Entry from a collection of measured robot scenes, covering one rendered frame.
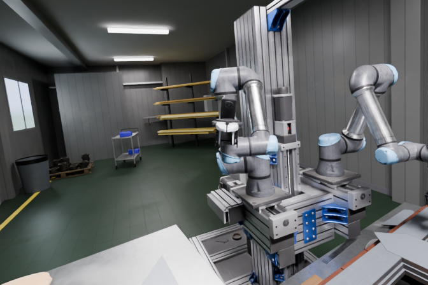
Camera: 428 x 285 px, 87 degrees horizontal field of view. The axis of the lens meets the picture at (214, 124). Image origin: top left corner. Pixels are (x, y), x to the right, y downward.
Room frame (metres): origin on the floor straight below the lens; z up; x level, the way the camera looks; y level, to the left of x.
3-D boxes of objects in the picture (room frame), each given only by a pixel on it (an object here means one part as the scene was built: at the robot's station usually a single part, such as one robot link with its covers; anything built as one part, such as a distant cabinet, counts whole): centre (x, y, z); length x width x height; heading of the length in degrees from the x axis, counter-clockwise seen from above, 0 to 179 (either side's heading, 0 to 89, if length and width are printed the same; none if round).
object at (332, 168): (1.30, -0.67, 1.09); 0.15 x 0.15 x 0.10
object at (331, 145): (1.31, -0.68, 1.20); 0.13 x 0.12 x 0.14; 103
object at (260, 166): (1.13, -0.20, 1.20); 0.13 x 0.12 x 0.14; 85
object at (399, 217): (1.29, -1.13, 0.70); 0.39 x 0.12 x 0.04; 119
